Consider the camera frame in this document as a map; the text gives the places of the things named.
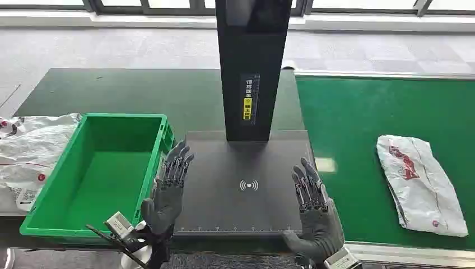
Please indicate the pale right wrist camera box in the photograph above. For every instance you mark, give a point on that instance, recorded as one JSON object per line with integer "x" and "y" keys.
{"x": 341, "y": 261}

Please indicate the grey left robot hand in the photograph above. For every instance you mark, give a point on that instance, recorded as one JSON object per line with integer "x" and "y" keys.
{"x": 167, "y": 208}

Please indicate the white plastic parcel bag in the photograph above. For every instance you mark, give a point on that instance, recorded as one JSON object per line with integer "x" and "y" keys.
{"x": 419, "y": 185}

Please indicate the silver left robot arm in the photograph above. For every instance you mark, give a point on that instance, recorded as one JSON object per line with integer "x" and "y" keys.
{"x": 159, "y": 252}

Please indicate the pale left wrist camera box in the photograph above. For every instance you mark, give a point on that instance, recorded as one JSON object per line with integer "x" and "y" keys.
{"x": 118, "y": 224}

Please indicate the green plastic crate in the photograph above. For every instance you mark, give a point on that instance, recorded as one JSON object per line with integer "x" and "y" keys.
{"x": 107, "y": 178}

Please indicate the green conveyor belt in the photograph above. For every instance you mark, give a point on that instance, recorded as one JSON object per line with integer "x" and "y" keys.
{"x": 352, "y": 130}

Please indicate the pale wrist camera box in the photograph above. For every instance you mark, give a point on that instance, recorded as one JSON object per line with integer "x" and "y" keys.
{"x": 118, "y": 224}
{"x": 341, "y": 261}

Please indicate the white parcel bag barcode label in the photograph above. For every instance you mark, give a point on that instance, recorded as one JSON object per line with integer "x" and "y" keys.
{"x": 33, "y": 148}

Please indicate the dark window frame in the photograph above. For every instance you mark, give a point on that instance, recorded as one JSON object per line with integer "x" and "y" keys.
{"x": 92, "y": 5}

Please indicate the silver conveyor frame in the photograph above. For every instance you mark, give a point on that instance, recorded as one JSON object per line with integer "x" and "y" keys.
{"x": 408, "y": 257}

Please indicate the yellow black warning label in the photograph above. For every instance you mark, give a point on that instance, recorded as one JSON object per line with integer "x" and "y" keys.
{"x": 248, "y": 107}

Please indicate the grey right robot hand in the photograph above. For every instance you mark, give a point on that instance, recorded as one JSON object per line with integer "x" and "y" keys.
{"x": 319, "y": 230}

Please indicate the black scanner stand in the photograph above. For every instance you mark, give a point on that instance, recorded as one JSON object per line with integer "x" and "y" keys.
{"x": 237, "y": 208}

